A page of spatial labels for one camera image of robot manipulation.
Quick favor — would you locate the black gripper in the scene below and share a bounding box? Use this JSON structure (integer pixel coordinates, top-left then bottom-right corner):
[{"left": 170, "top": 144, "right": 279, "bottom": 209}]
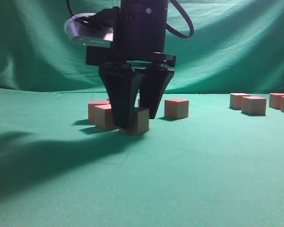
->
[{"left": 86, "top": 8, "right": 176, "bottom": 128}]

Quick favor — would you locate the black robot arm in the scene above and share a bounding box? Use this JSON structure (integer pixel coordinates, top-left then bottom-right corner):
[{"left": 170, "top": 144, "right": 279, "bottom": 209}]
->
[{"left": 86, "top": 0, "right": 176, "bottom": 129}]

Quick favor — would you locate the green backdrop cloth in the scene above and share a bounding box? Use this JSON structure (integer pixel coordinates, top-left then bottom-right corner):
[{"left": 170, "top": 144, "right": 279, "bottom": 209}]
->
[{"left": 0, "top": 0, "right": 284, "bottom": 94}]

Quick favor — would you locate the black camera cable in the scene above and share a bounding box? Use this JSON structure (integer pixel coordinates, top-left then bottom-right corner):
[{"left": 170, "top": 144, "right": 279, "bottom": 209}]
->
[{"left": 165, "top": 0, "right": 195, "bottom": 39}]

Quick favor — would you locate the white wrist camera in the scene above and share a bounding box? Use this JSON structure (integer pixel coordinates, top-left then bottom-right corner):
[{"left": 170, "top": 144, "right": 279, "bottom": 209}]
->
[{"left": 63, "top": 13, "right": 113, "bottom": 48}]

